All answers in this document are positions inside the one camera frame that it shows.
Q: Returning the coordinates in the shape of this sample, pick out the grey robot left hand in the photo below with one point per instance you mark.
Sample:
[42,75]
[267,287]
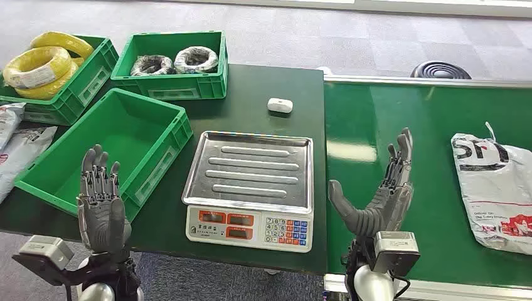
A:
[102,216]

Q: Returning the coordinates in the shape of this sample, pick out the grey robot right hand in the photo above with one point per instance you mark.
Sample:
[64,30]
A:
[386,207]

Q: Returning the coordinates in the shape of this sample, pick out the white printed courier package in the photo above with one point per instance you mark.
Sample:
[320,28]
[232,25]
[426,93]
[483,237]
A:
[494,191]

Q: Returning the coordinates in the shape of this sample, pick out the empty green plastic crate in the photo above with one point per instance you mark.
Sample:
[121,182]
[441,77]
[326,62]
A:
[124,124]

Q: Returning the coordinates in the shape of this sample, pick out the white courier bag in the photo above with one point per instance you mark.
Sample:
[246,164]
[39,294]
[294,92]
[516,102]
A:
[21,153]
[8,120]

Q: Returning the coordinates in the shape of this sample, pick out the green crate with yellow coils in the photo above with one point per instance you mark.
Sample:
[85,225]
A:
[83,83]

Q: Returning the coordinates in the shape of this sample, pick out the electronic scale with steel tray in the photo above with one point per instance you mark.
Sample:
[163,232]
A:
[249,174]

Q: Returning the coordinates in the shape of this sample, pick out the black ribbed round object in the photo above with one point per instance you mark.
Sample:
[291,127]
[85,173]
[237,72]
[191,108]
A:
[440,70]

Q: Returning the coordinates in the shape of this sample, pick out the green crate with wrapped coils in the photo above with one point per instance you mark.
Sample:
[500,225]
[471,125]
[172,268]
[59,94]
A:
[174,87]

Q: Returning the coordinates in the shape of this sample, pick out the small white device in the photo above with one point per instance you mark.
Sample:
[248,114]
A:
[279,105]

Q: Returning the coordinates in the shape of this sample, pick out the dark green table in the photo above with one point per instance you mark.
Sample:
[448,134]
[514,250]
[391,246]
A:
[257,83]

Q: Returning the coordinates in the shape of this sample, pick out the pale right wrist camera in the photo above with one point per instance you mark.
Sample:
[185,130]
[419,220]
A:
[397,249]

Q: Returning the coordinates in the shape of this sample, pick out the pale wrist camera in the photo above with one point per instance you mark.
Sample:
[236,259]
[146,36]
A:
[397,249]
[45,249]

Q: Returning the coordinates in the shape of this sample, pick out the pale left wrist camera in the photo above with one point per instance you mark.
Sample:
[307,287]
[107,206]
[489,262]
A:
[45,249]

